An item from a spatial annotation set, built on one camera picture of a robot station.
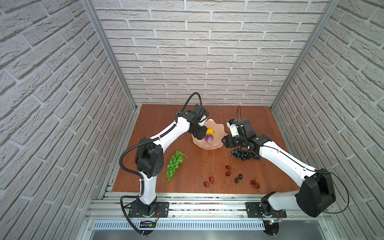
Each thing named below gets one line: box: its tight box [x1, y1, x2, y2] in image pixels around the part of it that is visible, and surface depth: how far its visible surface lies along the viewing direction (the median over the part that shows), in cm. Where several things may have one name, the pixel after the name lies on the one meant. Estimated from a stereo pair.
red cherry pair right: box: [250, 179, 260, 189], surface depth 83 cm
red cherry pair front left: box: [203, 176, 216, 188], surface depth 83 cm
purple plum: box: [204, 134, 214, 144], surface depth 98 cm
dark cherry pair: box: [234, 173, 243, 184], surface depth 85 cm
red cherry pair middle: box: [225, 165, 235, 177], surface depth 87 cm
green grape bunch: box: [166, 150, 189, 181], surface depth 87 cm
